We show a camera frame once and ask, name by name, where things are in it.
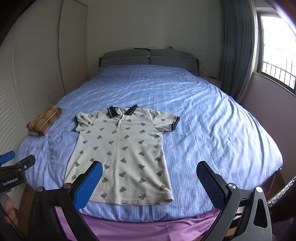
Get purple bed sheet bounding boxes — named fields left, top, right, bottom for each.
left=54, top=206, right=223, bottom=241

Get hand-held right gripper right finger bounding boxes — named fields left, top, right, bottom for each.
left=196, top=161, right=274, bottom=241

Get folded brown patterned clothes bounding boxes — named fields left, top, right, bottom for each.
left=26, top=106, right=63, bottom=137

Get cream wardrobe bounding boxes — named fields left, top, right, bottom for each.
left=0, top=0, right=89, bottom=160

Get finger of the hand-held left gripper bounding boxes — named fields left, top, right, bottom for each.
left=0, top=154, right=36, bottom=178
left=0, top=151, right=16, bottom=164

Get grey padded headboard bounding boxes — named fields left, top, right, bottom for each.
left=98, top=49, right=200, bottom=76

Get bed with blue floral sheet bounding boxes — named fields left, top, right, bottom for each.
left=17, top=65, right=284, bottom=223

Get blue-grey curtain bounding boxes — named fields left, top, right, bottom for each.
left=218, top=0, right=259, bottom=101

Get window with grille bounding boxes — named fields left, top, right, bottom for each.
left=255, top=10, right=296, bottom=93

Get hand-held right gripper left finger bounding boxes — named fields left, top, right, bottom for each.
left=21, top=160, right=103, bottom=241

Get cream bear print polo shirt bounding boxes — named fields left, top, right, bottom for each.
left=63, top=105, right=180, bottom=206

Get white nightstand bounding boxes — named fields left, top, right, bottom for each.
left=200, top=75, right=224, bottom=90

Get person's left hand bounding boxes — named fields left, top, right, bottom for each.
left=3, top=200, right=18, bottom=230

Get wicker chair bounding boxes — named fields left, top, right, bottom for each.
left=266, top=176, right=296, bottom=208

